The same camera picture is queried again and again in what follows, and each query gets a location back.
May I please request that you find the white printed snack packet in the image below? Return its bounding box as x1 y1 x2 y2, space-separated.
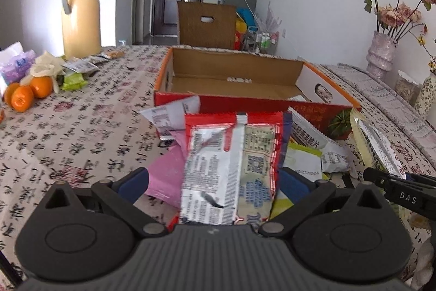
63 57 100 75

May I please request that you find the red orange cardboard box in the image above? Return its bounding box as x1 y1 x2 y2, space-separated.
153 46 362 142

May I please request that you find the purple tissue pack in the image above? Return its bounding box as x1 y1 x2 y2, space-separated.
0 42 36 85

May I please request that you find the wire rack with bottles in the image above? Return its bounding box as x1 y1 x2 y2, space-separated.
243 26 280 55

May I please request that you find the yellow and red bag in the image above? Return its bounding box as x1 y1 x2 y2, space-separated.
234 21 246 50

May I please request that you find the pink crown print snack packet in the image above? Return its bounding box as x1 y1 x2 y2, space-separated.
146 127 191 210

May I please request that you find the speckled vase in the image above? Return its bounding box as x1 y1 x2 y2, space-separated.
416 73 436 118

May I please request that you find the white black lettered snack packet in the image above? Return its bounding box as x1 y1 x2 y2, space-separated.
288 107 332 150

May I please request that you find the cream rubber glove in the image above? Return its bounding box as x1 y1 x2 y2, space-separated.
20 51 65 87

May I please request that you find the light green snack packet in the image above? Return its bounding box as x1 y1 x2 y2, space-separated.
60 70 88 92

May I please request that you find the yellow thermos jug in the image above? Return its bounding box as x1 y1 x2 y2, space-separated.
61 0 103 60

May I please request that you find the blue plastic item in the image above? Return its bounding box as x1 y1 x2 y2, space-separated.
236 7 258 27

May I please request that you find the white grey snack packet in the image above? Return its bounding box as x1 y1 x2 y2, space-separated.
139 96 201 142

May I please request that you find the glass jar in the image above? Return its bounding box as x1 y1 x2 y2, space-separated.
394 70 420 105

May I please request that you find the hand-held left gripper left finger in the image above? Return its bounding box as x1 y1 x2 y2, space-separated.
44 167 169 238

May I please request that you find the yellow-green snack packet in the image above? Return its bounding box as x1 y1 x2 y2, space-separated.
269 141 329 220

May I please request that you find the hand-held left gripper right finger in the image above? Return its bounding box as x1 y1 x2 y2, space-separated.
258 167 388 238

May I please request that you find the small crumpled white packet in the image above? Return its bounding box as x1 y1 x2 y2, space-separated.
320 142 352 174

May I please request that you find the red and silver snack packet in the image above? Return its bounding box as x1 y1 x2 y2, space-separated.
177 111 293 227

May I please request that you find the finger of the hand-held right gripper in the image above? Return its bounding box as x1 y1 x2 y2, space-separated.
405 174 436 190
363 167 436 218

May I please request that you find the yellow edged silver snack packet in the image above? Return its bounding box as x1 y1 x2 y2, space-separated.
349 108 407 180

